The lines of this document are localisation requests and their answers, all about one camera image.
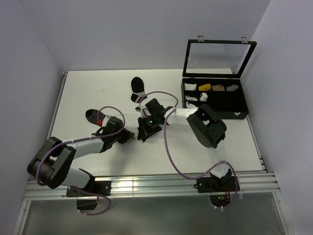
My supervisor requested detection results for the white rolled sock bottom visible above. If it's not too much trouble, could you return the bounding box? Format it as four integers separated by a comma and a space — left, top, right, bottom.
185, 102, 197, 109

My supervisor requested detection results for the black sock with striped cuff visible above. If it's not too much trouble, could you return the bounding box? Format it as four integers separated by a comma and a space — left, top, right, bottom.
131, 77, 147, 103

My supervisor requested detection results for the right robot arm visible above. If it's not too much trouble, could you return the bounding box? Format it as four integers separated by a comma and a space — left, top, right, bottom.
135, 98, 232, 191

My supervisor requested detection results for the aluminium frame rail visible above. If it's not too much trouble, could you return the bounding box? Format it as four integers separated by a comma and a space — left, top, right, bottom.
22, 172, 280, 201

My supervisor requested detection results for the grey rolled sock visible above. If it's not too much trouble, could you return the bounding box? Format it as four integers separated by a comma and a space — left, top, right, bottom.
226, 84, 239, 92

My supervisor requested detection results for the yellow rolled sock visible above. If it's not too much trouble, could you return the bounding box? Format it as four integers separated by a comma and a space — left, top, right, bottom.
198, 83, 211, 92

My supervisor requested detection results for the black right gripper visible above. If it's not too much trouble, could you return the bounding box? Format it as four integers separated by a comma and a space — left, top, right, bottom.
138, 114, 159, 140

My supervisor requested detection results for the glass box lid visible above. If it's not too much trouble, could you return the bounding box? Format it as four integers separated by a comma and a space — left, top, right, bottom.
182, 38, 257, 79

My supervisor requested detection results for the black compartment storage box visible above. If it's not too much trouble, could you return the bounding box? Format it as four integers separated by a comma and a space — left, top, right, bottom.
181, 78, 249, 119

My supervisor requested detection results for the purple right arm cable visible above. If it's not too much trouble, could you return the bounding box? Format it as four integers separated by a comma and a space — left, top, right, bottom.
134, 91, 238, 210

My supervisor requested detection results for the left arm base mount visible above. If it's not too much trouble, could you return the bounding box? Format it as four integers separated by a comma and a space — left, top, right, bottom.
66, 180, 112, 212

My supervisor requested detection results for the white rolled sock top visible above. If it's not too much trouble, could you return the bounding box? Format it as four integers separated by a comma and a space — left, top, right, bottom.
184, 83, 197, 91

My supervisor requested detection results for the tan rolled sock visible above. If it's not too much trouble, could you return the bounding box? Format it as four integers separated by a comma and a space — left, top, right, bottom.
212, 85, 225, 92

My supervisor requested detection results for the white rolled sock middle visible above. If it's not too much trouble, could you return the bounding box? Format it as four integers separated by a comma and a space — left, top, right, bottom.
185, 95, 199, 101

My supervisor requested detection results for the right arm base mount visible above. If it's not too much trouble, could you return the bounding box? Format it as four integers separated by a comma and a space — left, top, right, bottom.
194, 176, 240, 208

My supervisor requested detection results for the white rolled sock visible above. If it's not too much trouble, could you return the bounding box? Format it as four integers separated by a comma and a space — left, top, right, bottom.
184, 83, 197, 91
185, 102, 197, 109
185, 95, 199, 101

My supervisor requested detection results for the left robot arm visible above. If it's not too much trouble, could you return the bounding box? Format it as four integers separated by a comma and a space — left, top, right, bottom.
27, 117, 134, 195

